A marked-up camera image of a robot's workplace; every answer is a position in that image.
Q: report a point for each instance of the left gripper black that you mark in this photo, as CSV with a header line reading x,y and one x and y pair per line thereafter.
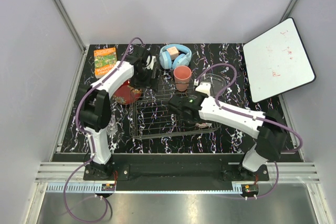
x,y
150,82

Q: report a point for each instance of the wire dish rack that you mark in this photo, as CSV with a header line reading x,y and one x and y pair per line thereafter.
x,y
150,116

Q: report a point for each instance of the clear glass plate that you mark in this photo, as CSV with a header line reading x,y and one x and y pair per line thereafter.
x,y
214,83

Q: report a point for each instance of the blue patterned bowl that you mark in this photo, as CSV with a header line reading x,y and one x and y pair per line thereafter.
x,y
204,125

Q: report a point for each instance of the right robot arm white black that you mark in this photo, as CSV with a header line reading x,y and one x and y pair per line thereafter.
x,y
270,135

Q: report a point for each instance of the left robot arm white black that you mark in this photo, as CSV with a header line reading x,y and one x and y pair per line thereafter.
x,y
94,113

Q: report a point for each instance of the red floral lacquer bowl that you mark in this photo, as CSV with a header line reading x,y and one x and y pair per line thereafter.
x,y
127,94

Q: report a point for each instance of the pink plastic cup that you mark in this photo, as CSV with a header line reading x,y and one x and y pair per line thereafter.
x,y
182,75

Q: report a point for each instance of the small pink cube box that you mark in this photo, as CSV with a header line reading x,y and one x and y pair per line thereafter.
x,y
173,52

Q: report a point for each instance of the orange green book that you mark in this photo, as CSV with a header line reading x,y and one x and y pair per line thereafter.
x,y
104,61

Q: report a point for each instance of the light blue headphones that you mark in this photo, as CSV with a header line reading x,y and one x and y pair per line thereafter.
x,y
183,59

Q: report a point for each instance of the clear drinking glass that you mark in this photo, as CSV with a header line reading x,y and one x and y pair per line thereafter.
x,y
112,127

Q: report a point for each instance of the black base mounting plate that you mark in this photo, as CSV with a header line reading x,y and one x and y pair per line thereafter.
x,y
175,172

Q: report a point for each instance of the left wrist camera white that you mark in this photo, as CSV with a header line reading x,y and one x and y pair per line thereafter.
x,y
150,62

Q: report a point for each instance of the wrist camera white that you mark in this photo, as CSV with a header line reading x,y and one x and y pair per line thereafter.
x,y
203,87
150,62

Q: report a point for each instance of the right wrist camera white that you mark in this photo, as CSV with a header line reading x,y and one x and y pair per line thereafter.
x,y
203,87

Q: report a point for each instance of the white board black frame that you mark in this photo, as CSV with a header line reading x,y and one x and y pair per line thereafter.
x,y
277,62

